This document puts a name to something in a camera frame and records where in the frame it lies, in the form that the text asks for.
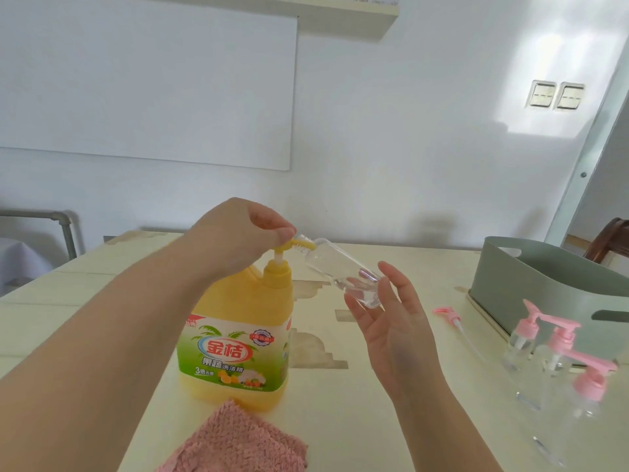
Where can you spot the white wall board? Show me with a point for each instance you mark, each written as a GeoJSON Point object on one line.
{"type": "Point", "coordinates": [147, 78]}

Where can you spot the white tablecloth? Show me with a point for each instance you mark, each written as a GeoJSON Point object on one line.
{"type": "Point", "coordinates": [19, 265]}

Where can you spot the person's right hand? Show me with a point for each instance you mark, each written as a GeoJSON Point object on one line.
{"type": "Point", "coordinates": [398, 344]}

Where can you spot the yellow detergent jug with pump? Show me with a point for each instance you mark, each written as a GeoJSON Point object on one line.
{"type": "Point", "coordinates": [241, 299]}

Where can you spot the small clear plastic bottle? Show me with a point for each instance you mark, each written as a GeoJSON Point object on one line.
{"type": "Point", "coordinates": [565, 427]}
{"type": "Point", "coordinates": [516, 349]}
{"type": "Point", "coordinates": [538, 378]}
{"type": "Point", "coordinates": [339, 267]}

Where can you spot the white wall switch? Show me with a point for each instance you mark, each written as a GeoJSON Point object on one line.
{"type": "Point", "coordinates": [570, 97]}
{"type": "Point", "coordinates": [541, 94]}

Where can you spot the white door frame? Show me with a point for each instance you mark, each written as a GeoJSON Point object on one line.
{"type": "Point", "coordinates": [580, 181]}

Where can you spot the grey-green plastic basket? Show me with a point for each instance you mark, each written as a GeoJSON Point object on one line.
{"type": "Point", "coordinates": [535, 285]}

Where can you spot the person's left forearm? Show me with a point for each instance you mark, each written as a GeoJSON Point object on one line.
{"type": "Point", "coordinates": [93, 368]}

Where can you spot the dark wooden chair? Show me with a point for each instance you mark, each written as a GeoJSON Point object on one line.
{"type": "Point", "coordinates": [607, 240]}

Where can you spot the grey metal pipe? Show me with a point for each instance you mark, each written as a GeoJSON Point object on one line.
{"type": "Point", "coordinates": [64, 226]}

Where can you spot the person's left hand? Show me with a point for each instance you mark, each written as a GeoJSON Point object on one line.
{"type": "Point", "coordinates": [231, 240]}

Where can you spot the pink textured cloth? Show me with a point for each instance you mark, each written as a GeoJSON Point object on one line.
{"type": "Point", "coordinates": [236, 437]}

